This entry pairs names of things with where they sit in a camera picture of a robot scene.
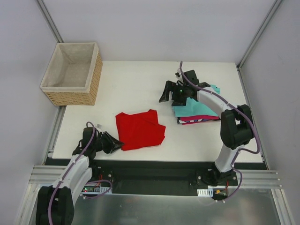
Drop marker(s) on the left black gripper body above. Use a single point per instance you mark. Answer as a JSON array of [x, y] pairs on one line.
[[105, 143]]

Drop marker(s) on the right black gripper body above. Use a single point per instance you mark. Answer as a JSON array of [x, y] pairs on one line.
[[175, 93]]

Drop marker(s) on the teal t shirt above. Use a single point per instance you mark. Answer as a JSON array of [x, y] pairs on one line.
[[192, 108]]

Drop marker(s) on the red t shirt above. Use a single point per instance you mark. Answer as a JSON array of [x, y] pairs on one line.
[[140, 130]]

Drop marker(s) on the pink t shirt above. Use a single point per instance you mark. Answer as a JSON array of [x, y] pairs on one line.
[[196, 119]]

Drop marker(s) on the wicker basket with cloth liner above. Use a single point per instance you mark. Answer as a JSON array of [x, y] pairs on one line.
[[73, 74]]

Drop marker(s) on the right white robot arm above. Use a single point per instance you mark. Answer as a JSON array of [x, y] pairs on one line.
[[236, 121]]

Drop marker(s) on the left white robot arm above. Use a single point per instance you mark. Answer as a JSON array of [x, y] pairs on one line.
[[56, 203]]

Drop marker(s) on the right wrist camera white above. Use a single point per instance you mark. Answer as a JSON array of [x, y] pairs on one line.
[[178, 74]]

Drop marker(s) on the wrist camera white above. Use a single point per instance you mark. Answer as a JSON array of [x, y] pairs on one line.
[[178, 74], [99, 127]]

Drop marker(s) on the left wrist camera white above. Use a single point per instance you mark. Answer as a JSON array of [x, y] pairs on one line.
[[99, 127]]

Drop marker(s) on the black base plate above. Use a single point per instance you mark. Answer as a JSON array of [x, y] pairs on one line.
[[160, 178]]

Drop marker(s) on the right aluminium frame post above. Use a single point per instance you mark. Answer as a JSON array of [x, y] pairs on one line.
[[269, 16]]

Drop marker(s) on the aluminium frame post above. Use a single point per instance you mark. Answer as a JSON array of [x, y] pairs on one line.
[[49, 20], [269, 16]]

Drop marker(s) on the left aluminium frame post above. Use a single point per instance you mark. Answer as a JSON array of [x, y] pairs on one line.
[[49, 20]]

